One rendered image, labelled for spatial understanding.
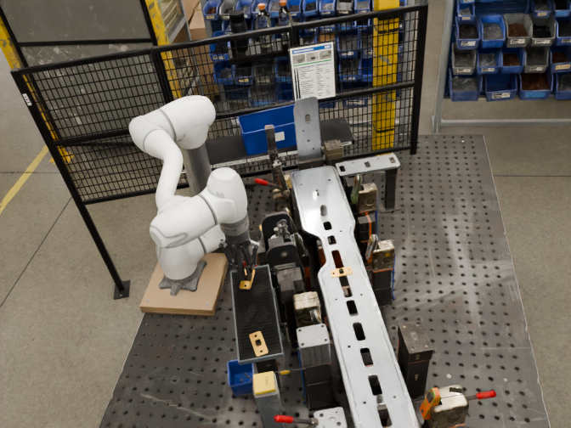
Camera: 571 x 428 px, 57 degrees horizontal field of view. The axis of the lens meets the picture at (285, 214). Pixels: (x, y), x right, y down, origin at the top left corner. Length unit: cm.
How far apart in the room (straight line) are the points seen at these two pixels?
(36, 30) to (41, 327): 208
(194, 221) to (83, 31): 286
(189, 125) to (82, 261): 210
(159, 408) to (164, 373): 15
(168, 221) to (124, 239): 248
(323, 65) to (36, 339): 232
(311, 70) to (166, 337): 141
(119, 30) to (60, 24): 42
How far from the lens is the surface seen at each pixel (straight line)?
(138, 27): 396
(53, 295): 377
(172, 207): 148
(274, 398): 163
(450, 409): 169
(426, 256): 252
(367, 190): 231
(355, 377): 178
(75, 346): 343
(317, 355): 176
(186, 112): 198
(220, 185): 146
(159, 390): 224
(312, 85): 268
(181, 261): 232
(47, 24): 427
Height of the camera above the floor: 254
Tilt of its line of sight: 42 degrees down
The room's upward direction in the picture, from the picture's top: 8 degrees counter-clockwise
